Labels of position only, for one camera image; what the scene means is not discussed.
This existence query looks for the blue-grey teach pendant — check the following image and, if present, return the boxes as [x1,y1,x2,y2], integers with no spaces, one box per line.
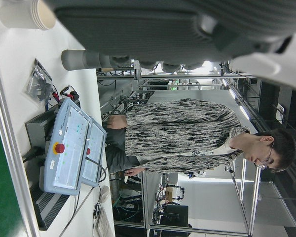
[39,97,92,196]
[81,116,108,188]

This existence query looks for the black finned box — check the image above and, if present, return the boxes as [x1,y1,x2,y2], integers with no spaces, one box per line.
[24,103,72,232]

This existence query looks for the dark grey bottle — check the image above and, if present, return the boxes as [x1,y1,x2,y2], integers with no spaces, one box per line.
[61,49,114,71]

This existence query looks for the green conveyor belt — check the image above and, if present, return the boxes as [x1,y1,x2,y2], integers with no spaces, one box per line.
[0,98,28,237]

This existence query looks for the aluminium conveyor rail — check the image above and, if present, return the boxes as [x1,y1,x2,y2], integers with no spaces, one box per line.
[0,32,40,237]

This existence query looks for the white keyboard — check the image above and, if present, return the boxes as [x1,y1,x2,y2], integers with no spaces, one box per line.
[95,207,114,237]

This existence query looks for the red clip leads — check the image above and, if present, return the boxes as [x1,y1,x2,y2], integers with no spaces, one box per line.
[53,85,80,102]

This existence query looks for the black background monitor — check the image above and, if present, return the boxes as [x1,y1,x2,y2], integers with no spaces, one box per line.
[160,204,189,227]

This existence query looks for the white computer mouse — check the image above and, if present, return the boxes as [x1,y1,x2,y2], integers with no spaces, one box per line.
[100,185,111,203]

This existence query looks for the clear plastic bag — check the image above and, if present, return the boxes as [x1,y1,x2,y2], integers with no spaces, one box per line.
[23,58,54,103]

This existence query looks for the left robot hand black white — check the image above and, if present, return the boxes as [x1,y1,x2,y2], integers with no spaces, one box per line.
[43,0,296,93]

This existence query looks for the person in patterned sweater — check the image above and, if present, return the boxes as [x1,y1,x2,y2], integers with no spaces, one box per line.
[105,98,296,175]

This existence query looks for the black pendant cable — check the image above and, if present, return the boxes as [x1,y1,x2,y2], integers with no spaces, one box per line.
[85,157,107,183]

